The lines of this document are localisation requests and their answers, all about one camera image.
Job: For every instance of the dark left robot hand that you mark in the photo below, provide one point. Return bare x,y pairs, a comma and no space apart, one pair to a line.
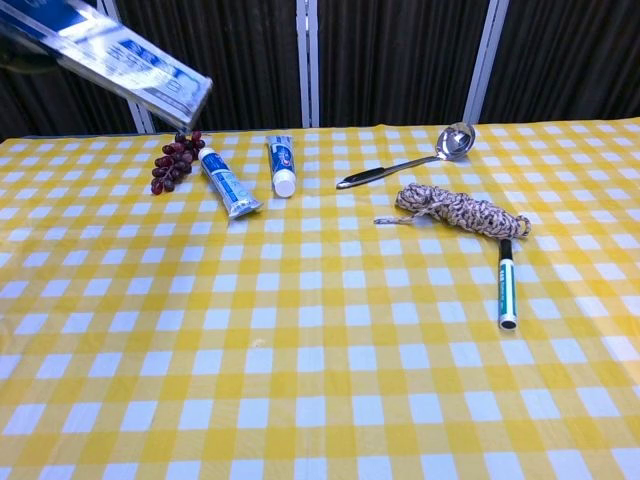
22,62

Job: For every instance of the yellow white checkered tablecloth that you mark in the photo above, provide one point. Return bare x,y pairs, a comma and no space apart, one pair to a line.
320,380

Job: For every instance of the green white marker pen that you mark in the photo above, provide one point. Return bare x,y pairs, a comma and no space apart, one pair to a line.
507,290

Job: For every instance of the dark pleated curtain panel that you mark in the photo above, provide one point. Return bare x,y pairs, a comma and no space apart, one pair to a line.
250,50
400,60
60,110
570,55

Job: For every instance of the dark red grape bunch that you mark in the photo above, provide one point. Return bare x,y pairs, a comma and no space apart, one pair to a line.
170,165

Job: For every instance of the blue Crest toothpaste box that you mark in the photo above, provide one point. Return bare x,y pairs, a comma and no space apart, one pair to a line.
125,60

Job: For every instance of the blue white toothpaste tube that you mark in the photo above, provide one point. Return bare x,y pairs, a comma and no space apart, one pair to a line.
225,180
281,160

